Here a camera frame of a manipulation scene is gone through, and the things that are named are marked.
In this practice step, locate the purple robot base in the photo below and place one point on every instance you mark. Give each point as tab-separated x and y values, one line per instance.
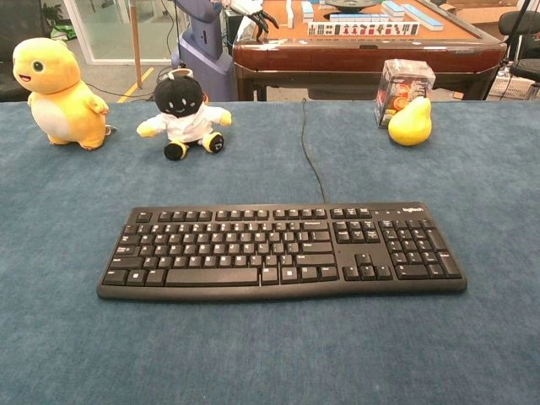
202	46

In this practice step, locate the black robot hand background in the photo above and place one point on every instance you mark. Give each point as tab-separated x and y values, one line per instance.
262	19

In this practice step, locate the black plush doll white coat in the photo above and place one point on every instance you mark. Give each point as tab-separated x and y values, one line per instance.
185	114

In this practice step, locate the blue table cloth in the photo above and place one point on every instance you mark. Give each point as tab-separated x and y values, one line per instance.
270	337

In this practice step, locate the yellow pear toy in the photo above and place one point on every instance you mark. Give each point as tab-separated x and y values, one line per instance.
411	126

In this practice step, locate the brown mahjong table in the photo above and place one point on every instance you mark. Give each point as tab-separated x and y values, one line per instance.
363	55

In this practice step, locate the clear plastic display box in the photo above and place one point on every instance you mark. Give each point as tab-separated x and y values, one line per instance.
401	84

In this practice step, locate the row of face-up mahjong tiles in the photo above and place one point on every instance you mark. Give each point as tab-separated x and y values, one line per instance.
363	28

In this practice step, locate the wooden pole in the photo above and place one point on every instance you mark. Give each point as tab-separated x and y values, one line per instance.
136	42

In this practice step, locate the yellow dinosaur plush toy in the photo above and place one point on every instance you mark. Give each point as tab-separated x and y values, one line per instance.
59	101

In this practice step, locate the white plastic crate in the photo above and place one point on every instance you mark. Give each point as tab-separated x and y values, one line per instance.
512	86

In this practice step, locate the green potted plant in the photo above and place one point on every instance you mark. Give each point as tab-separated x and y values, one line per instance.
52	14

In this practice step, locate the black office chair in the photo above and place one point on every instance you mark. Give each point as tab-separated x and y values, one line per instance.
521	38

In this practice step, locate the blue white mahjong tile wall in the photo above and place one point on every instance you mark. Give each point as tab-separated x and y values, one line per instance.
422	16

